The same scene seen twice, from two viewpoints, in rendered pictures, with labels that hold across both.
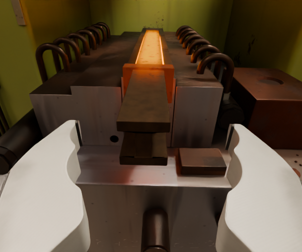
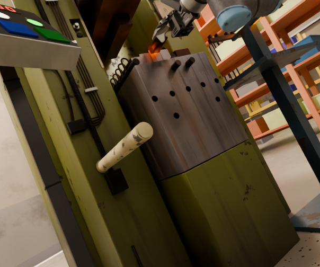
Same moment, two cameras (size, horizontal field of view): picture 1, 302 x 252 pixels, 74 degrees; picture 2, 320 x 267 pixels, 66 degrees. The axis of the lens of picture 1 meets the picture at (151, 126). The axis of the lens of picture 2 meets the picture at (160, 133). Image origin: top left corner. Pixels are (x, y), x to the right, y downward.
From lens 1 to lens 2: 106 cm
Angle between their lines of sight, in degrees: 49
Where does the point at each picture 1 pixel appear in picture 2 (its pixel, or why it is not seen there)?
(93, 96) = (144, 55)
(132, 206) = (168, 65)
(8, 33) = (98, 71)
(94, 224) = (162, 74)
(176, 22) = not seen: hidden behind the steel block
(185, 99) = (162, 52)
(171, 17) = not seen: hidden behind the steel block
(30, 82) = (107, 86)
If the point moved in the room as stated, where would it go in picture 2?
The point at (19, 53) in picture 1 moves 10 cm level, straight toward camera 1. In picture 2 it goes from (103, 77) to (118, 64)
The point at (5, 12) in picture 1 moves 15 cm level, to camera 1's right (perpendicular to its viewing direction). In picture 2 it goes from (97, 65) to (126, 60)
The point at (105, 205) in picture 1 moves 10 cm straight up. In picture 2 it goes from (162, 67) to (152, 45)
